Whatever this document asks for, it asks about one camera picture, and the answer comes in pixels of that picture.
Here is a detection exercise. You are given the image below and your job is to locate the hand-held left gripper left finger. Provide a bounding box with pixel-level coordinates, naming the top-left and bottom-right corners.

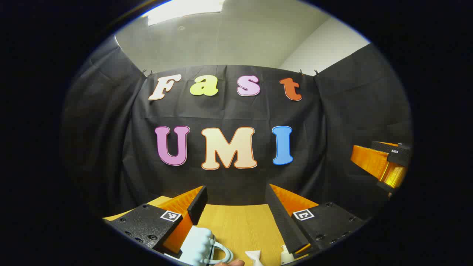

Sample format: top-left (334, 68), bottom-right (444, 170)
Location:
top-left (105, 185), bottom-right (208, 259)

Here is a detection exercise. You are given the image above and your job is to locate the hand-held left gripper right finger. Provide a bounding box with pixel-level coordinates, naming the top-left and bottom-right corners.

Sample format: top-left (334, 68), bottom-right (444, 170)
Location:
top-left (265, 184), bottom-right (366, 259)

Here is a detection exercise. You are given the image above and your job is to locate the white pump bottle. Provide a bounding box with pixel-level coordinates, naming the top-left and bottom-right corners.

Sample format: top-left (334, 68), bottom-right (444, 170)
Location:
top-left (280, 245), bottom-right (296, 265)

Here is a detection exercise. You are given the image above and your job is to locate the light blue suitcase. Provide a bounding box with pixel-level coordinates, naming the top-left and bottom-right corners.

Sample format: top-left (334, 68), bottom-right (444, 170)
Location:
top-left (164, 225), bottom-right (234, 266)

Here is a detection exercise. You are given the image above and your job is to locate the white skin care tube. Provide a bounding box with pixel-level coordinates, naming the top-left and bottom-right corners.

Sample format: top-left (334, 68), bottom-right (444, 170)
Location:
top-left (245, 250), bottom-right (263, 266)

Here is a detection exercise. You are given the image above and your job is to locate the ceiling light panel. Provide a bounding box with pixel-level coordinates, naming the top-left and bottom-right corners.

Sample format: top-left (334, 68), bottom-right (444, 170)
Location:
top-left (147, 0), bottom-right (225, 26)

